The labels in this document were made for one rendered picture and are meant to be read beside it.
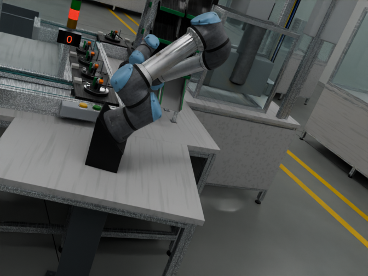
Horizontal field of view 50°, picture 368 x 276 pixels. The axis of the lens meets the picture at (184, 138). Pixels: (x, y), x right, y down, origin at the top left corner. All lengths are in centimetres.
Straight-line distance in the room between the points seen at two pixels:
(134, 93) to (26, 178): 53
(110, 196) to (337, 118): 452
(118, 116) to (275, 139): 203
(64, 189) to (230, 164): 205
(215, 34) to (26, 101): 100
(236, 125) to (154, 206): 172
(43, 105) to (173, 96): 74
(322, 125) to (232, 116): 288
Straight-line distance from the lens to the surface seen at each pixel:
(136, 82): 161
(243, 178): 356
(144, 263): 267
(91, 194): 159
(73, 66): 257
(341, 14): 341
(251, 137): 334
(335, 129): 577
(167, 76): 190
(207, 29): 169
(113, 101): 221
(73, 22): 225
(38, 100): 210
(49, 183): 161
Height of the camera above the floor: 176
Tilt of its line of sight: 23 degrees down
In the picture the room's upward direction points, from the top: 20 degrees clockwise
